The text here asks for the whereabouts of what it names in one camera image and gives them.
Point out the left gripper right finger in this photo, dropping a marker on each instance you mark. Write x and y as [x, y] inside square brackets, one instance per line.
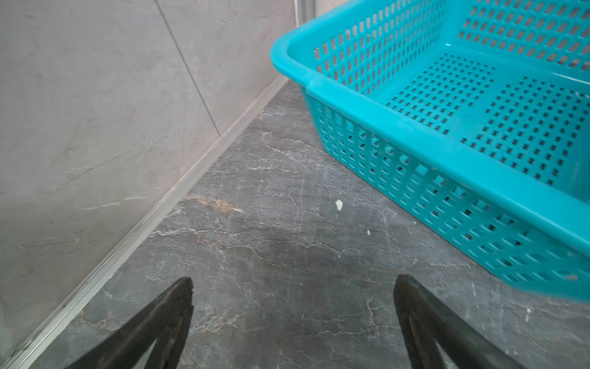
[429, 327]

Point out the teal plastic basket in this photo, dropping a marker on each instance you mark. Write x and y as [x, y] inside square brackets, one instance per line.
[473, 116]

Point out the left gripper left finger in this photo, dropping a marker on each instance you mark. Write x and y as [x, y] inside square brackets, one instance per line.
[161, 328]

